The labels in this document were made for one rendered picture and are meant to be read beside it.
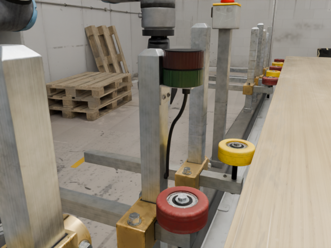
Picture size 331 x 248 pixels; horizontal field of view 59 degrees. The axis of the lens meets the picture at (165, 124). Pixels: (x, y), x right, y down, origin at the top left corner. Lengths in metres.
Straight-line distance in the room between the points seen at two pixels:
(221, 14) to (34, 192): 0.75
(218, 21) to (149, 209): 0.59
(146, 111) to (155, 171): 0.10
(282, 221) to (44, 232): 0.31
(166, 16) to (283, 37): 7.55
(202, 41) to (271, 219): 0.39
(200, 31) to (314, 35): 7.61
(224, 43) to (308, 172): 0.48
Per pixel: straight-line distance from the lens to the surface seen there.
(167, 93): 0.45
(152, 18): 0.64
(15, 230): 0.28
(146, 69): 0.44
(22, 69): 0.23
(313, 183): 0.57
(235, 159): 0.64
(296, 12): 8.17
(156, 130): 0.45
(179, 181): 0.69
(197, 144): 0.72
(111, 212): 0.52
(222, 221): 0.90
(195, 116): 0.69
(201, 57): 0.41
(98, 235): 1.86
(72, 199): 0.57
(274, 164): 0.61
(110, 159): 0.80
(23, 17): 1.06
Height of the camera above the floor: 1.15
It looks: 18 degrees down
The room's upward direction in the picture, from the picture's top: straight up
